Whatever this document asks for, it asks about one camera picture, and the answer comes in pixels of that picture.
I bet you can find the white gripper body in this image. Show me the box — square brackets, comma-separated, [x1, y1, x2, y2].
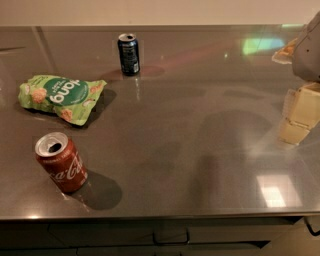
[292, 11, 320, 82]

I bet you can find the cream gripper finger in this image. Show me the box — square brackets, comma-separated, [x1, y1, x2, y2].
[272, 39, 297, 64]
[278, 82, 320, 145]

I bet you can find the red coke can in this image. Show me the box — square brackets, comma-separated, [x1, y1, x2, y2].
[35, 132, 88, 194]

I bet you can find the blue pepsi can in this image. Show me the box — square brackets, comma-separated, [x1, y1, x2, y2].
[117, 33, 140, 76]

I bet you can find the green snack bag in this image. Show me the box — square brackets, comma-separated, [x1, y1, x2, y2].
[18, 75, 106, 126]

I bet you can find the black handle at right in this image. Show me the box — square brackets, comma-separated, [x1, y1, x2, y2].
[304, 217, 320, 237]

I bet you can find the black drawer handle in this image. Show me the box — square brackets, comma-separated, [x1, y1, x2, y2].
[152, 228, 190, 246]

